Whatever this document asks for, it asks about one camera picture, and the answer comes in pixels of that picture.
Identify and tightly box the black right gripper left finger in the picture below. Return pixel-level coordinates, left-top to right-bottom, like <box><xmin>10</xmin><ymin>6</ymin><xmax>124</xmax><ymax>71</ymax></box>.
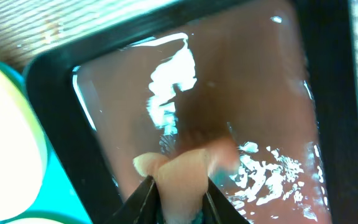
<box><xmin>104</xmin><ymin>176</ymin><xmax>158</xmax><ymax>224</ymax></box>

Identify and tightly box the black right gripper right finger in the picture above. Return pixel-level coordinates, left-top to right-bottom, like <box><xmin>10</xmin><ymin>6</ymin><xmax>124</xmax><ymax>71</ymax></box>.
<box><xmin>202</xmin><ymin>179</ymin><xmax>250</xmax><ymax>224</ymax></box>

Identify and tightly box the orange sponge with dark scourer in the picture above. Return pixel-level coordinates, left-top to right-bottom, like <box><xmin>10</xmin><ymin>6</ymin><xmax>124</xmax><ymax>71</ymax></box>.
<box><xmin>132</xmin><ymin>136</ymin><xmax>241</xmax><ymax>223</ymax></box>

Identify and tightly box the yellow-green plate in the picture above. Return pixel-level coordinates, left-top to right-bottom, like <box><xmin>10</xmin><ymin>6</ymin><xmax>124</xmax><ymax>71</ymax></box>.
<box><xmin>6</xmin><ymin>217</ymin><xmax>63</xmax><ymax>224</ymax></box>
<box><xmin>0</xmin><ymin>71</ymin><xmax>48</xmax><ymax>221</ymax></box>

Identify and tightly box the teal plastic tray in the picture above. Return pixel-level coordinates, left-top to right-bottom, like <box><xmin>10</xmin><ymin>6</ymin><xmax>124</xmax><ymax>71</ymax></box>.
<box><xmin>0</xmin><ymin>62</ymin><xmax>91</xmax><ymax>223</ymax></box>

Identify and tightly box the dark red black-rimmed tray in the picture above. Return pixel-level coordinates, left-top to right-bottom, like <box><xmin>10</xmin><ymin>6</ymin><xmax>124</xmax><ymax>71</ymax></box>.
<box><xmin>24</xmin><ymin>1</ymin><xmax>358</xmax><ymax>223</ymax></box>

